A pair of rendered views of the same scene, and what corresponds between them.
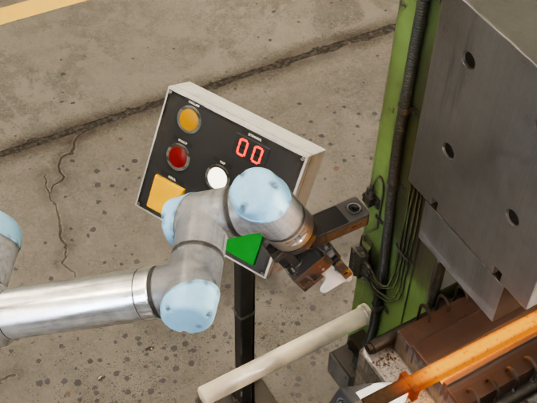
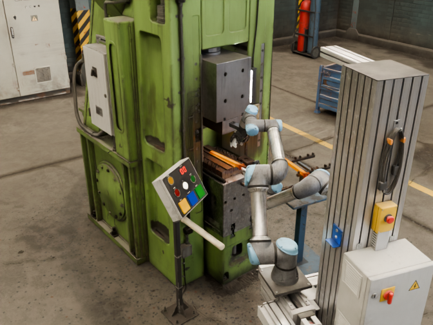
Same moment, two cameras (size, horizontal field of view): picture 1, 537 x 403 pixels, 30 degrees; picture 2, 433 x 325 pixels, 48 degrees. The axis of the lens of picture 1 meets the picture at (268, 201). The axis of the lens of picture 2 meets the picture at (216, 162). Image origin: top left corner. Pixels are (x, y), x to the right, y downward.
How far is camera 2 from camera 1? 316 cm
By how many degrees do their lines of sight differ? 74
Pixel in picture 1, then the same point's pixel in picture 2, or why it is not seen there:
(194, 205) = (253, 120)
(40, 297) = (279, 147)
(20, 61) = not seen: outside the picture
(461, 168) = (229, 100)
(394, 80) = (176, 128)
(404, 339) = (224, 171)
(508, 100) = (235, 72)
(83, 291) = (277, 138)
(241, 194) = (254, 109)
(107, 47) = not seen: outside the picture
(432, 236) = (226, 128)
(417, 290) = not seen: hidden behind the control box
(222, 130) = (176, 173)
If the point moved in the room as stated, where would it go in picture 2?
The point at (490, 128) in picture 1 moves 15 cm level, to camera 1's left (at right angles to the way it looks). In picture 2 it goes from (233, 83) to (236, 89)
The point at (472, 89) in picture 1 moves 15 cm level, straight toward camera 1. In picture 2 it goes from (227, 79) to (250, 80)
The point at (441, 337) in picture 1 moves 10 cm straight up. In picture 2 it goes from (223, 166) to (223, 153)
